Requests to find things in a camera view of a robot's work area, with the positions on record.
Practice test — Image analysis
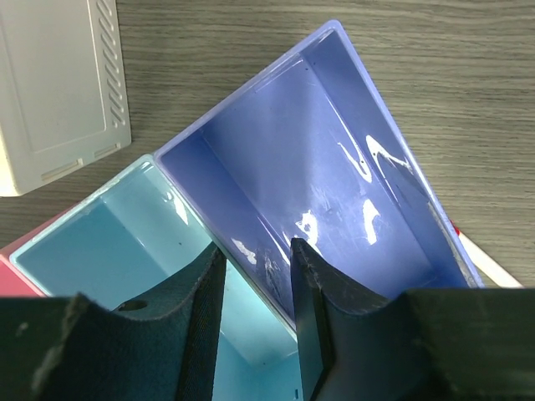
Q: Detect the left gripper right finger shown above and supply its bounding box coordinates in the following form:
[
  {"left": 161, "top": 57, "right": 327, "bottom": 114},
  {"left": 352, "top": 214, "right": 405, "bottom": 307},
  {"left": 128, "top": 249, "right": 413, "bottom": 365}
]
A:
[{"left": 291, "top": 238, "right": 534, "bottom": 400}]

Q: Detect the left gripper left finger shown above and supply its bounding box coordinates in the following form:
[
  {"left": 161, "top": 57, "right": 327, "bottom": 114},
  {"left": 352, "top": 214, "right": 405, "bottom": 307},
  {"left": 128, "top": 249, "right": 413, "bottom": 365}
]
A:
[{"left": 1, "top": 246, "right": 226, "bottom": 400}]

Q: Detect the teal plastic bin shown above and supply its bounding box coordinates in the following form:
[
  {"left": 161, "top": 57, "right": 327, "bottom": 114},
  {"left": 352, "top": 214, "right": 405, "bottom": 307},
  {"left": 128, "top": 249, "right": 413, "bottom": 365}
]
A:
[{"left": 12, "top": 155, "right": 303, "bottom": 400}]

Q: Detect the red cap whiteboard marker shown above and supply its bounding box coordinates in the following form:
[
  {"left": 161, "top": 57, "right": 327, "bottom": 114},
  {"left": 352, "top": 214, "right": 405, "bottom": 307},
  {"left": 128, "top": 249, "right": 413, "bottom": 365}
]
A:
[{"left": 452, "top": 224, "right": 524, "bottom": 288}]

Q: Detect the pink plastic bin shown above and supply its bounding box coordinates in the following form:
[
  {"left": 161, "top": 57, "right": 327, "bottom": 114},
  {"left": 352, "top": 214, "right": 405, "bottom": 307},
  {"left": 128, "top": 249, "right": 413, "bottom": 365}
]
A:
[{"left": 0, "top": 207, "right": 71, "bottom": 297}]

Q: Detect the purple plastic bin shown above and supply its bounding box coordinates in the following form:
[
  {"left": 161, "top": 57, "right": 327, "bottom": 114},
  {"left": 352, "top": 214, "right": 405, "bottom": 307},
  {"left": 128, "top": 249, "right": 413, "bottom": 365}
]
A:
[{"left": 155, "top": 20, "right": 482, "bottom": 329}]

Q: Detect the white perforated file rack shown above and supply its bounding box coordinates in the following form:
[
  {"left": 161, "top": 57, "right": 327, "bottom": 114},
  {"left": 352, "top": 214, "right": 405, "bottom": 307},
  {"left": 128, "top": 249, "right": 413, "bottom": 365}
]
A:
[{"left": 1, "top": 1, "right": 131, "bottom": 197}]

